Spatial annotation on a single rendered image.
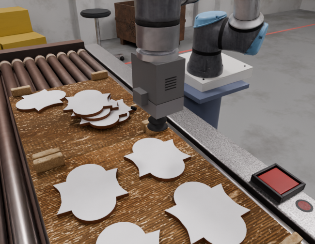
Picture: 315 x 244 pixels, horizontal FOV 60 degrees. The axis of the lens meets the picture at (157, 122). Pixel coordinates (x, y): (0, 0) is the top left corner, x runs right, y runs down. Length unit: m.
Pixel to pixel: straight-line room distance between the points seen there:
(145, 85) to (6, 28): 3.73
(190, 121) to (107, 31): 4.51
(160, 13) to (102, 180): 0.33
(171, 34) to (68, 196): 0.35
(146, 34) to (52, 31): 4.48
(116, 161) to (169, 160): 0.12
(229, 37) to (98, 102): 0.52
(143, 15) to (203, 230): 0.36
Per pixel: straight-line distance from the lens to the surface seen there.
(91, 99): 0.80
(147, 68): 0.48
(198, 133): 0.75
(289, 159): 2.32
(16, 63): 1.38
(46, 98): 0.92
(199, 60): 1.10
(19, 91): 0.99
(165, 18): 0.45
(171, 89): 0.49
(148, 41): 0.46
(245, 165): 0.67
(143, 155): 0.62
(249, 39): 1.02
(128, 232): 0.48
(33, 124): 0.81
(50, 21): 4.89
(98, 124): 0.72
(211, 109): 1.17
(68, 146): 0.69
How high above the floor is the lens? 1.33
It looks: 32 degrees down
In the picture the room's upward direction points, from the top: straight up
